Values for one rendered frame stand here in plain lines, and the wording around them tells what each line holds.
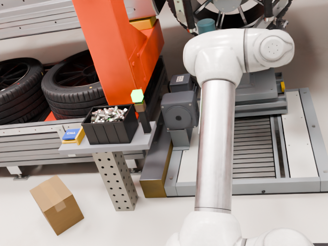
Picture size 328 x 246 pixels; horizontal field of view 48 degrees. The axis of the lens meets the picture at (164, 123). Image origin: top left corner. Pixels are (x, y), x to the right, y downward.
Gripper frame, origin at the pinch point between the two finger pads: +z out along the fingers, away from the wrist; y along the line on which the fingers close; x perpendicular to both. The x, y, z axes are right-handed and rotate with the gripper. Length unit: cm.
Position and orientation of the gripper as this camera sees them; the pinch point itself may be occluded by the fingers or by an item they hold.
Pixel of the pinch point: (276, 21)
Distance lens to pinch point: 202.3
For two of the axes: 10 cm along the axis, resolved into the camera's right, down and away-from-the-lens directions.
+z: 1.7, -5.8, 8.0
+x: -8.3, -5.1, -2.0
